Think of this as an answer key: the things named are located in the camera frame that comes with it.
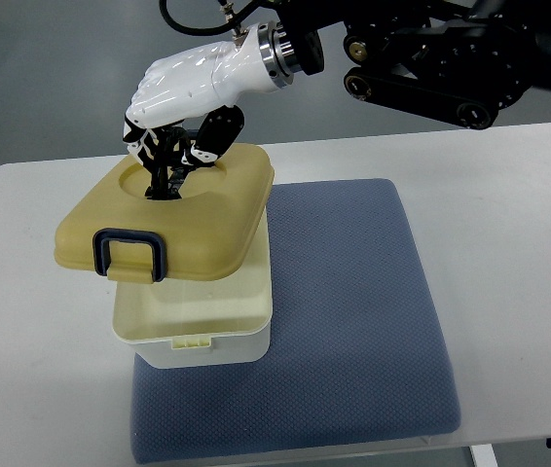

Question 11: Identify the blue fabric cushion mat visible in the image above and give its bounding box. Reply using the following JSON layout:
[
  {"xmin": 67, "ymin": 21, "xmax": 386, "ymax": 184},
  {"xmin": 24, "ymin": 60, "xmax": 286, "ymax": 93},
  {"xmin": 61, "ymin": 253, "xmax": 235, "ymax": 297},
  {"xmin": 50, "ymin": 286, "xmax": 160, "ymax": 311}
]
[{"xmin": 130, "ymin": 179, "xmax": 460, "ymax": 464}]

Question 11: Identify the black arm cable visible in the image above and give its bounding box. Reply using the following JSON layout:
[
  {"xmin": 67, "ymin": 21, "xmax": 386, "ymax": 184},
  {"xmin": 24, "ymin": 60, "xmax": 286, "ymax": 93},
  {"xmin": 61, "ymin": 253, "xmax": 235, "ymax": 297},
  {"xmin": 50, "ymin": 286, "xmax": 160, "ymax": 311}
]
[{"xmin": 159, "ymin": 0, "xmax": 257, "ymax": 36}]

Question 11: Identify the yellow storage box lid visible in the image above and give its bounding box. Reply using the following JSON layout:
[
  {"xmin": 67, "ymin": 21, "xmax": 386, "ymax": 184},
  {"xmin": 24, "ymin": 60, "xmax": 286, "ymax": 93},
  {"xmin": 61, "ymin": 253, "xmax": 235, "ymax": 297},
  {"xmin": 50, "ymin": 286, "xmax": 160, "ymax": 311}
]
[{"xmin": 55, "ymin": 143, "xmax": 275, "ymax": 284}]

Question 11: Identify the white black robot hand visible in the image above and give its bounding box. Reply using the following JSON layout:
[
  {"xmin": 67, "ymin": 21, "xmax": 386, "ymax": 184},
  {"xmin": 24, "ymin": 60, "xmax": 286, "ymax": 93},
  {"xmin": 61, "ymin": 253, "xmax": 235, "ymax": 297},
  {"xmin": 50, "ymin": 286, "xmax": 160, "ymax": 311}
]
[{"xmin": 122, "ymin": 23, "xmax": 290, "ymax": 169}]

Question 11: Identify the white table leg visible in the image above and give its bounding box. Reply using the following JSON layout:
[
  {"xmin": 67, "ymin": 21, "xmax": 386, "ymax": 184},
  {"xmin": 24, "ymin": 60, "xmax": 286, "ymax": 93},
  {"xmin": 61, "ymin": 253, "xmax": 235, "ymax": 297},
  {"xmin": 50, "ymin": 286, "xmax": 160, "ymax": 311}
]
[{"xmin": 469, "ymin": 444, "xmax": 498, "ymax": 467}]

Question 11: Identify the white storage box base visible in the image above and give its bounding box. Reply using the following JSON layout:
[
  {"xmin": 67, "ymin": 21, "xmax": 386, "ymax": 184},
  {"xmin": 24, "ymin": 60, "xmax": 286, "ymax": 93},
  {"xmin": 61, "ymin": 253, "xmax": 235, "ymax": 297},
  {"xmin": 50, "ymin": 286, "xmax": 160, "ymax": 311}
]
[{"xmin": 112, "ymin": 215, "xmax": 273, "ymax": 369}]

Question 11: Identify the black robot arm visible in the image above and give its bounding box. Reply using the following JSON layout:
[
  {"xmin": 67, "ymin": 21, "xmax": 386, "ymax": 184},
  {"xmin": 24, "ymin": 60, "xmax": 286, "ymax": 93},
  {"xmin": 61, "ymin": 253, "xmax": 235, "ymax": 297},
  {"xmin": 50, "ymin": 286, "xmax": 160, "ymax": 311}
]
[{"xmin": 273, "ymin": 1, "xmax": 551, "ymax": 129}]

